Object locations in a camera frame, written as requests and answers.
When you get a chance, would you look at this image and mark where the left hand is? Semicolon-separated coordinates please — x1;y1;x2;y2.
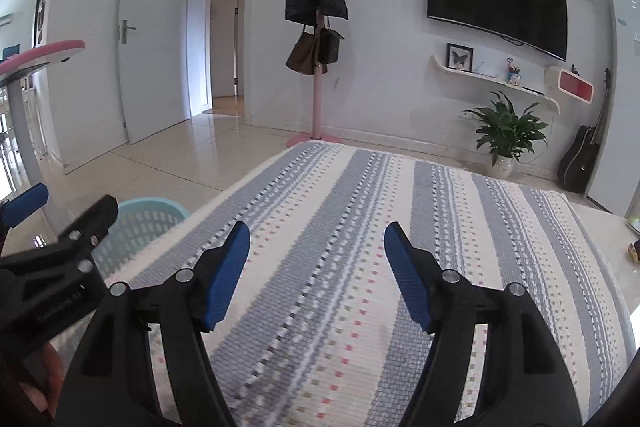
21;343;65;418

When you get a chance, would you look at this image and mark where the teal plastic basket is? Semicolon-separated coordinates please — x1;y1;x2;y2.
92;197;191;279

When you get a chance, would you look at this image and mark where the pink round table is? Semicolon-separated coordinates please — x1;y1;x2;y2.
1;39;86;186

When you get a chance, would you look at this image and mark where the striped woven rug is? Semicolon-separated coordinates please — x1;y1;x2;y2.
96;142;636;426

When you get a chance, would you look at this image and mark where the black guitar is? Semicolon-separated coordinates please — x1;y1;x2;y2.
556;68;612;194

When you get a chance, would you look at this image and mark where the white refrigerator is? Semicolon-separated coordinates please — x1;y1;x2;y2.
587;0;639;217

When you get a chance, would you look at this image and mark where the white door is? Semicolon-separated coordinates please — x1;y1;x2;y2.
118;0;190;144

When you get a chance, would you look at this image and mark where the pink coat rack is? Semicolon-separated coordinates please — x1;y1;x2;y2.
288;13;341;147

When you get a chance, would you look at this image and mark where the green potted plant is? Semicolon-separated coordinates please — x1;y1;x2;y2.
462;91;549;180

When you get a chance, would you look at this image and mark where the brown hanging bag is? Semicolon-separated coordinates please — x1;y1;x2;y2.
285;26;329;76

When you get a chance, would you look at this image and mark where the small figurine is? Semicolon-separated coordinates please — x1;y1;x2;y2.
506;57;522;86

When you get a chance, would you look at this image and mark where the black hanging bag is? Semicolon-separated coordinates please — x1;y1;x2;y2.
317;16;344;65

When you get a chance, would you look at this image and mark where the white curved wall shelf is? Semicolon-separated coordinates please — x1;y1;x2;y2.
432;54;562;116

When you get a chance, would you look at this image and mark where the red white wall box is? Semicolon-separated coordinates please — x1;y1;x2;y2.
544;66;594;104

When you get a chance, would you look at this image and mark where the butterfly picture frame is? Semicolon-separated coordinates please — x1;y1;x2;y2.
446;43;474;72

